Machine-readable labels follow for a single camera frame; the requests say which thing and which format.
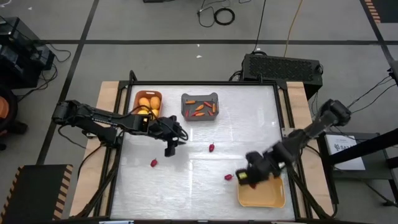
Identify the grey translucent plastic basket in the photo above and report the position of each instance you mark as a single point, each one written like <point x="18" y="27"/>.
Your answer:
<point x="202" y="97"/>

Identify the black equipment stack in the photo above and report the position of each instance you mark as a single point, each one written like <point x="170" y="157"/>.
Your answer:
<point x="18" y="62"/>

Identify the orange and black round object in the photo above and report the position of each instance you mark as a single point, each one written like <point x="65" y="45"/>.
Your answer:
<point x="3" y="109"/>

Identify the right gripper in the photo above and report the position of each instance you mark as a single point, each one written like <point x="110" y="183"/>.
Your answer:
<point x="261" y="166"/>

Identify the white paper sign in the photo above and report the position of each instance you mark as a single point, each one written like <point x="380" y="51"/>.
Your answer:
<point x="348" y="140"/>

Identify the wooden side board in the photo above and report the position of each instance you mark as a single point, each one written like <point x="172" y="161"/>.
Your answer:
<point x="107" y="93"/>
<point x="320" y="183"/>

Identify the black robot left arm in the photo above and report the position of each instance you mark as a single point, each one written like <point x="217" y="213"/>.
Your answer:
<point x="99" y="119"/>

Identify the yellow plastic tray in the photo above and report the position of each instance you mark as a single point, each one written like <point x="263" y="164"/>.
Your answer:
<point x="267" y="196"/>

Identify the black hazard-striped mat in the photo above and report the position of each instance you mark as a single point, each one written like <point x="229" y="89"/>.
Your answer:
<point x="34" y="193"/>
<point x="388" y="9"/>

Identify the black beam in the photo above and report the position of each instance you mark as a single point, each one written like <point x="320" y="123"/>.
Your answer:
<point x="373" y="143"/>

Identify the orange plastic basket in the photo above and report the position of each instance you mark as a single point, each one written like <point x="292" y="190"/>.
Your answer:
<point x="136" y="99"/>

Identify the black table frame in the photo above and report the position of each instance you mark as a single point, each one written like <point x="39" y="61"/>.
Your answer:
<point x="202" y="83"/>

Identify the red-orange chili pepper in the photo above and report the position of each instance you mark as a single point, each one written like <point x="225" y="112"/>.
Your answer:
<point x="207" y="104"/>

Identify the black perforated computer case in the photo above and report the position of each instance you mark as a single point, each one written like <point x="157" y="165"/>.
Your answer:
<point x="280" y="67"/>

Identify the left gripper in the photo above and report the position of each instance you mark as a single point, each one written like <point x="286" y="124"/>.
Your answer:
<point x="166" y="129"/>

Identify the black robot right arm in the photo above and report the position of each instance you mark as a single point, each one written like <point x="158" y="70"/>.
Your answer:
<point x="334" y="112"/>

